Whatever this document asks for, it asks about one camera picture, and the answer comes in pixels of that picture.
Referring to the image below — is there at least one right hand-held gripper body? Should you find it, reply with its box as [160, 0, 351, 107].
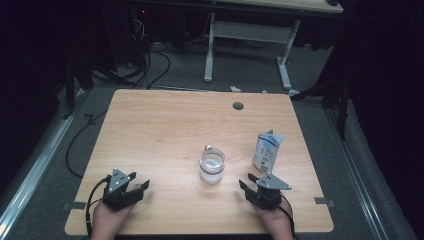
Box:
[253, 172, 293, 211]

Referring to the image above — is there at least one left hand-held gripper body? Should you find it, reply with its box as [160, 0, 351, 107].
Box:
[101, 168, 144, 212]

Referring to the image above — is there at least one white and blue pouch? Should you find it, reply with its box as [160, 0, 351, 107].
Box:
[252, 129, 286, 174]

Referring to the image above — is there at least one clear glass jar with lid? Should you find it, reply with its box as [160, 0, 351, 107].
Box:
[199, 143, 226, 185]

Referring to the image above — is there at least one person's right hand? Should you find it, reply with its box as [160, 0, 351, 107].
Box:
[254, 199, 296, 240]

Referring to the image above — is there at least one person's left hand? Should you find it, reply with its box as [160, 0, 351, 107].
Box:
[90, 201, 136, 240]

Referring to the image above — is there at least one black metal stand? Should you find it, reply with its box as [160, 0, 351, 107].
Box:
[63, 56, 134, 119]
[289, 76, 351, 141]

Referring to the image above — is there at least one dark box with red light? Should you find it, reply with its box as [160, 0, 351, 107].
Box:
[128, 4, 153, 66]

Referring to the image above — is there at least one right hand-held gripper cable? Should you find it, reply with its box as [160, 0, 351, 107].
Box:
[279, 193, 297, 239]

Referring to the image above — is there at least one hand-held gripper cable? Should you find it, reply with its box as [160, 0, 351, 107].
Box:
[84, 176, 111, 238]
[279, 193, 297, 239]

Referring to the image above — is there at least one left hand-held gripper cable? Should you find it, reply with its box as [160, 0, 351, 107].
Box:
[84, 176, 111, 238]

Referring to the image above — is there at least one black floor cable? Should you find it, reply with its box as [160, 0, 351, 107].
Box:
[65, 109, 108, 179]

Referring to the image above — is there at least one metal floor rail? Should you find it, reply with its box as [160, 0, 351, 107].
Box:
[324, 106, 389, 240]
[0, 88, 89, 240]

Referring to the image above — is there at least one bundle of black cables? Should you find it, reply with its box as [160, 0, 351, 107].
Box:
[126, 9, 172, 90]

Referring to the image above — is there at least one desk with white metal frame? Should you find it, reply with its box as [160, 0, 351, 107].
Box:
[203, 0, 344, 92]

